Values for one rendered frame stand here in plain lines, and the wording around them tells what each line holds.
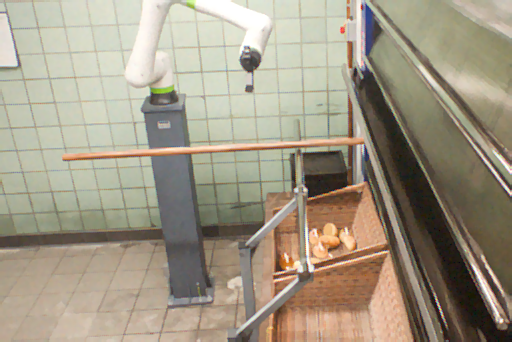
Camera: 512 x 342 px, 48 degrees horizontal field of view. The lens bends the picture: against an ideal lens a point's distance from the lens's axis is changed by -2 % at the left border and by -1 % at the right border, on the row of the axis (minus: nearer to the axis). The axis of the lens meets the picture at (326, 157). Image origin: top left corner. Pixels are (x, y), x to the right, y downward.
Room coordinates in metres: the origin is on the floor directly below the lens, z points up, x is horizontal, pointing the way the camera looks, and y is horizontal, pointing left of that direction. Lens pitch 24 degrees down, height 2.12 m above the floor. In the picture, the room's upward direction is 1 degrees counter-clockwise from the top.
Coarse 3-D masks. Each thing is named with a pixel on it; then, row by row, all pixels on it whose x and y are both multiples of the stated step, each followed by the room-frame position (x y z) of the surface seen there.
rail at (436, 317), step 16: (352, 80) 2.26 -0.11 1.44; (368, 128) 1.73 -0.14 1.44; (384, 176) 1.38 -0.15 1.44; (400, 208) 1.20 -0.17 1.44; (400, 224) 1.13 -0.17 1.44; (416, 256) 1.00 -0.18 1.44; (416, 272) 0.95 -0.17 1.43; (432, 288) 0.89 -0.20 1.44; (432, 304) 0.84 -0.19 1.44; (432, 320) 0.81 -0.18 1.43; (448, 336) 0.76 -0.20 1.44
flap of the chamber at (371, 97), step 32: (352, 96) 2.11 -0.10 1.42; (384, 128) 1.81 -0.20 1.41; (384, 160) 1.53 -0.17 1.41; (384, 192) 1.33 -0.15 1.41; (416, 192) 1.35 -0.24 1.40; (416, 224) 1.17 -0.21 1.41; (448, 256) 1.05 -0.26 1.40; (416, 288) 0.93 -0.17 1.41; (448, 288) 0.93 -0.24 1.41; (448, 320) 0.83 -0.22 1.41; (480, 320) 0.84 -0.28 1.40
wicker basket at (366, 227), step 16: (336, 192) 2.48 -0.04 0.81; (352, 192) 2.49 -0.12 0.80; (368, 192) 2.39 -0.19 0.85; (320, 208) 2.48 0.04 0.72; (336, 208) 2.48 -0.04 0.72; (368, 208) 2.32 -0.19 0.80; (288, 224) 2.46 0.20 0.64; (320, 224) 2.48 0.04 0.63; (336, 224) 2.48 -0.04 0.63; (352, 224) 2.49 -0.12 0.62; (368, 224) 2.25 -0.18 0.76; (272, 240) 2.18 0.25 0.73; (288, 240) 2.40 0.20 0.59; (368, 240) 2.18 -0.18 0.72; (384, 240) 1.97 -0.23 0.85; (272, 256) 2.05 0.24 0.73; (336, 256) 1.94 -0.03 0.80; (352, 256) 1.95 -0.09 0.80; (272, 272) 1.94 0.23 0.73; (288, 272) 1.92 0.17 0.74; (304, 288) 1.93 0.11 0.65
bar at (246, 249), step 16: (304, 192) 1.81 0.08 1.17; (288, 208) 1.81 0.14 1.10; (304, 208) 1.68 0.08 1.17; (272, 224) 1.81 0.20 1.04; (304, 224) 1.58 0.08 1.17; (256, 240) 1.80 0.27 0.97; (304, 240) 1.48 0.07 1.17; (240, 256) 1.79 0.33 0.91; (304, 256) 1.40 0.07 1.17; (304, 272) 1.32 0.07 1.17; (288, 288) 1.34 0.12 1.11; (272, 304) 1.33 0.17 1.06; (256, 320) 1.33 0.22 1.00; (240, 336) 1.31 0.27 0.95; (256, 336) 1.79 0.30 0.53
